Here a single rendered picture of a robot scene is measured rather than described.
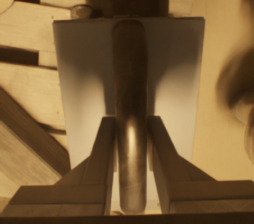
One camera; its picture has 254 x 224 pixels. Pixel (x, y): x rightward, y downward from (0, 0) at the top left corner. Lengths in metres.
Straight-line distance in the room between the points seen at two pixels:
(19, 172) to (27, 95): 0.18
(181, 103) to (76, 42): 0.12
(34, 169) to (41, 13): 0.36
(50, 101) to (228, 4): 0.57
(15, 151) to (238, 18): 0.70
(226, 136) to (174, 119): 0.56
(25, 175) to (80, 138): 0.33
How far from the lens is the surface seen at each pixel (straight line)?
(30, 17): 0.49
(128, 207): 0.18
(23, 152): 0.48
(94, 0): 0.21
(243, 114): 0.64
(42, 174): 0.50
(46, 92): 0.49
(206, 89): 0.64
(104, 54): 0.17
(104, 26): 0.17
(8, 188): 0.67
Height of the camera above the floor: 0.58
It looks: 73 degrees down
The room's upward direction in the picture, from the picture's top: 178 degrees clockwise
